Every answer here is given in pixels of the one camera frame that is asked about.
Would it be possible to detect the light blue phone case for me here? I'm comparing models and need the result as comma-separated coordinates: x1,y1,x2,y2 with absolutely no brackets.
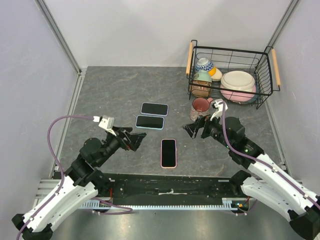
135,114,166,130

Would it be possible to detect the cream plate stack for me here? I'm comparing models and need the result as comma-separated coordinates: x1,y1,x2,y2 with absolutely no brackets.
221,70,255,92

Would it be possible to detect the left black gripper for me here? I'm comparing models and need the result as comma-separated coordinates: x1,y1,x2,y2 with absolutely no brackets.
96,125,147,166

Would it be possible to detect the pink speckled mug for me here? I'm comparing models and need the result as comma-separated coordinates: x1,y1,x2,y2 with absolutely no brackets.
190,97,214,121

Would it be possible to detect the yellow white bowl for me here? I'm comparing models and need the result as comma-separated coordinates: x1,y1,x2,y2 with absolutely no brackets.
210,68,223,82

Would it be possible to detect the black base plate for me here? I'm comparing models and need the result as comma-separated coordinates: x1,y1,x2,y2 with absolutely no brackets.
98,173,247,204

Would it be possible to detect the green brown bowl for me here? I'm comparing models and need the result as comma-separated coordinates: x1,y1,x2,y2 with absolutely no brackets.
190,70,212,98

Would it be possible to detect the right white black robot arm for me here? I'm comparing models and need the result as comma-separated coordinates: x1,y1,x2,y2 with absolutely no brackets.
183,116,320,240

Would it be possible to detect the light blue cable duct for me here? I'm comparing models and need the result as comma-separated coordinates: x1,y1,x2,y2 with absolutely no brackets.
79,199,243,212

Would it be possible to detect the lavender phone case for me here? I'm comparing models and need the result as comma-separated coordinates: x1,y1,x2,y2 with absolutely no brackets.
140,102,170,116

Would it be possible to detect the blue patterned bowl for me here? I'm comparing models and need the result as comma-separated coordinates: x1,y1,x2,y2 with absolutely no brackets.
195,57,217,76

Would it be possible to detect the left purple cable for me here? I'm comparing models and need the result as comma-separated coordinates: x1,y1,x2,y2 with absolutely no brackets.
16,114,135,240

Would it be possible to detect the white-edged black phone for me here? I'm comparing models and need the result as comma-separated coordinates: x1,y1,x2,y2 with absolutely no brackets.
136,115,164,128

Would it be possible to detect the pink bowl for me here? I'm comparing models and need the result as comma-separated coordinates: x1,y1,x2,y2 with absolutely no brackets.
220,89,256,103

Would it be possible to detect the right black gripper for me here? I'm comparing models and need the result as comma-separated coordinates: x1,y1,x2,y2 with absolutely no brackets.
182,110,233,150

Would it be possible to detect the pink phone case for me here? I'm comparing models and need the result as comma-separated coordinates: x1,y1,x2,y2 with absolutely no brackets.
160,138,178,169

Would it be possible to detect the black wire dish basket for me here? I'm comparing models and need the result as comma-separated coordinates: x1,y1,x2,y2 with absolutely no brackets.
185,39,281,108

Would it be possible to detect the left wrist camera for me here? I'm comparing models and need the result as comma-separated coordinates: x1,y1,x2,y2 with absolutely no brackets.
93,115,116,135

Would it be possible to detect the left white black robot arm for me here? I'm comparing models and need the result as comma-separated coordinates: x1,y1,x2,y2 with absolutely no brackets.
11,127,146,240

